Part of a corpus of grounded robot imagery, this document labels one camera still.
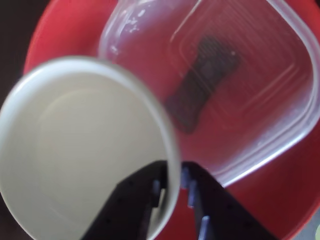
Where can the clear square plastic container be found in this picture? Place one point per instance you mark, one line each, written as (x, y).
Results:
(275, 87)

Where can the red plastic bowl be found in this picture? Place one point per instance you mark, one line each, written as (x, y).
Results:
(262, 205)

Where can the dark grey rubber piece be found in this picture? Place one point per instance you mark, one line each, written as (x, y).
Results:
(205, 82)

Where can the small white ceramic bowl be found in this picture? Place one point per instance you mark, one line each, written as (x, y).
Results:
(75, 137)

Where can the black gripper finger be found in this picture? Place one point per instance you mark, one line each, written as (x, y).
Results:
(125, 212)
(220, 215)

